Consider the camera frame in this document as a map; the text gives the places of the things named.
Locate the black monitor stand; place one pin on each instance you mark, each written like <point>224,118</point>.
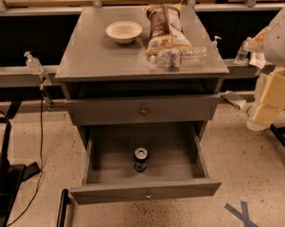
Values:
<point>11,177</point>

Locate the small pump bottle behind cabinet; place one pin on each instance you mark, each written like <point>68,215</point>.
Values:
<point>215,42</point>

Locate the open grey middle drawer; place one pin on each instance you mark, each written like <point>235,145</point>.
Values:
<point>176,168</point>

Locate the small upright water bottle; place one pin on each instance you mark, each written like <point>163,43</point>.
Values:
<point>242,53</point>

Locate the blue pepsi can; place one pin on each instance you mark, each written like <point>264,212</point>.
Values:
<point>141,157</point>

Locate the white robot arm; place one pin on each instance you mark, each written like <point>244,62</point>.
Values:
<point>271,41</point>

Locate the grey box on floor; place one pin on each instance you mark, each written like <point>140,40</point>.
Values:
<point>234,99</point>

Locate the black bar at bottom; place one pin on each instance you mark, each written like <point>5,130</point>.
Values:
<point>64,201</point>

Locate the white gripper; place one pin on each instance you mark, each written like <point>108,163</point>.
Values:
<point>281,42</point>

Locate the white ceramic bowl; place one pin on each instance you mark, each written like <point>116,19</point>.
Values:
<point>124,32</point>

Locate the white paper packet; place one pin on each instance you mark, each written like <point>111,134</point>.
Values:
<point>257,59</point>

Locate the blue tape cross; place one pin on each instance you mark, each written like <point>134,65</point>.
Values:
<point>242,215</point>

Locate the hand sanitizer pump bottle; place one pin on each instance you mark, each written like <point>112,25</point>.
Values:
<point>33,64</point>

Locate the grey drawer cabinet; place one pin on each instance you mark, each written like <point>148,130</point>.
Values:
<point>95,66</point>

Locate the brown chip bag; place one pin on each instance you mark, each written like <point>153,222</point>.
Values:
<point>166,30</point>

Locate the closed grey top drawer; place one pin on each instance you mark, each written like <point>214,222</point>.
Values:
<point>145,109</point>

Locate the clear plastic water bottle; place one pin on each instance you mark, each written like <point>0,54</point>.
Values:
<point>177,57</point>

